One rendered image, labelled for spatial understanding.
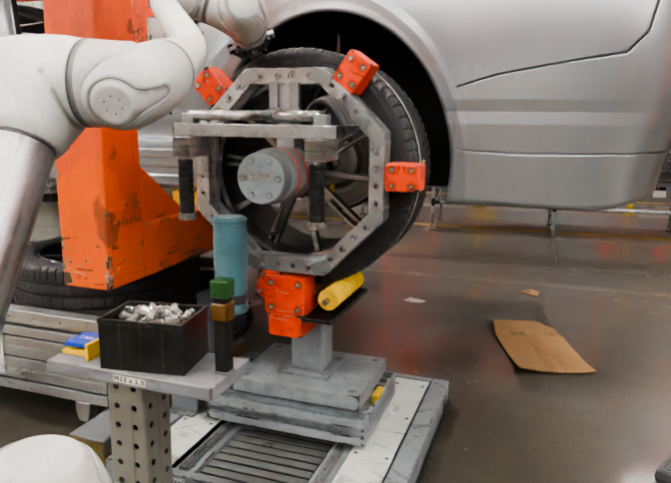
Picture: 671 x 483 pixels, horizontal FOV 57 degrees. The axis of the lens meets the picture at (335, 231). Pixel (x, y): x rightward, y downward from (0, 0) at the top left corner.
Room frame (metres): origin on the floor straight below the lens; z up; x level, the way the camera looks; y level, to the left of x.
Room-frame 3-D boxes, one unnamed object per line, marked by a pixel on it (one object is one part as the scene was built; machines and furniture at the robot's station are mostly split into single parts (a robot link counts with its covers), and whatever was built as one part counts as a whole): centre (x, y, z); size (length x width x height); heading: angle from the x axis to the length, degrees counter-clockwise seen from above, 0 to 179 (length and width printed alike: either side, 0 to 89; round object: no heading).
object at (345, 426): (1.83, 0.09, 0.13); 0.50 x 0.36 x 0.10; 71
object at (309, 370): (1.82, 0.07, 0.32); 0.40 x 0.30 x 0.28; 71
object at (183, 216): (1.49, 0.36, 0.83); 0.04 x 0.04 x 0.16
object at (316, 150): (1.41, 0.03, 0.93); 0.09 x 0.05 x 0.05; 161
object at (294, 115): (1.51, 0.07, 1.03); 0.19 x 0.18 x 0.11; 161
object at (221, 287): (1.26, 0.24, 0.64); 0.04 x 0.04 x 0.04; 71
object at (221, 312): (1.26, 0.24, 0.59); 0.04 x 0.04 x 0.04; 71
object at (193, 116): (1.58, 0.26, 1.03); 0.19 x 0.18 x 0.11; 161
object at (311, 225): (1.38, 0.04, 0.83); 0.04 x 0.04 x 0.16
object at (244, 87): (1.66, 0.13, 0.85); 0.54 x 0.07 x 0.54; 71
